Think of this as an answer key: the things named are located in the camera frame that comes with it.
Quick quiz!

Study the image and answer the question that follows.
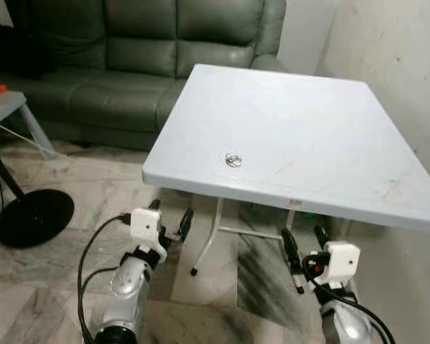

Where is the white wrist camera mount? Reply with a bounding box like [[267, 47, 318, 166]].
[[319, 242, 361, 287], [130, 208, 166, 249]]

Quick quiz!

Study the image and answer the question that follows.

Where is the green leather sofa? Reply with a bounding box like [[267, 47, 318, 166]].
[[0, 0, 287, 151]]

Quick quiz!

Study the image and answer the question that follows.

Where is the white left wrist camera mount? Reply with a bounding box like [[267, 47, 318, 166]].
[[130, 208, 166, 249]]

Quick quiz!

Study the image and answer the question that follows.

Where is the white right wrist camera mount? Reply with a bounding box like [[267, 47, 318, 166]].
[[319, 242, 361, 287]]

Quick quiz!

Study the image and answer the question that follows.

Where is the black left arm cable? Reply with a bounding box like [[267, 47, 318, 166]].
[[77, 213, 133, 344]]

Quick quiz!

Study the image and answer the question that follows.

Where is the black round base stand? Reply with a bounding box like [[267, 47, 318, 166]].
[[0, 149, 75, 249]]

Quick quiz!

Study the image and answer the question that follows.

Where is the small grey side table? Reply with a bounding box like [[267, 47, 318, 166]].
[[0, 90, 58, 160]]

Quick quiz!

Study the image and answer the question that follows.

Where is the thin white cord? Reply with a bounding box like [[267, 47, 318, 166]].
[[0, 120, 69, 161]]

